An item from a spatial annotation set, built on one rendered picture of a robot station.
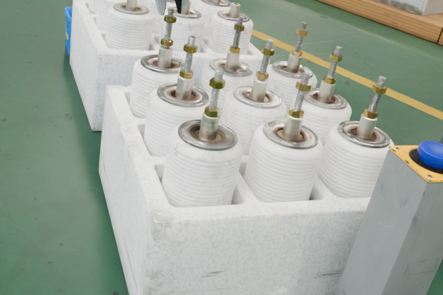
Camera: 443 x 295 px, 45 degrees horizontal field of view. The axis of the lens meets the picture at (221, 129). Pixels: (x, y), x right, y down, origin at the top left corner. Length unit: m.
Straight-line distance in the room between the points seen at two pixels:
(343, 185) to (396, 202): 0.17
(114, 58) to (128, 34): 0.06
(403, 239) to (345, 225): 0.16
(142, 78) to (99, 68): 0.27
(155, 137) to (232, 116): 0.12
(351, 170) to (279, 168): 0.11
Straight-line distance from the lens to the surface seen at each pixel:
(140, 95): 0.86
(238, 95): 0.80
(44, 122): 1.20
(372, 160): 0.75
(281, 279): 0.77
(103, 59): 1.10
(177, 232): 0.64
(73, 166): 1.05
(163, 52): 0.86
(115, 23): 1.13
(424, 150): 0.60
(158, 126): 0.75
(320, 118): 0.83
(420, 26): 2.66
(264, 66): 0.79
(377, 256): 0.65
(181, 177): 0.66
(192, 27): 1.16
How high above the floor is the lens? 0.56
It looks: 26 degrees down
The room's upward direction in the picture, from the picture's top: 11 degrees clockwise
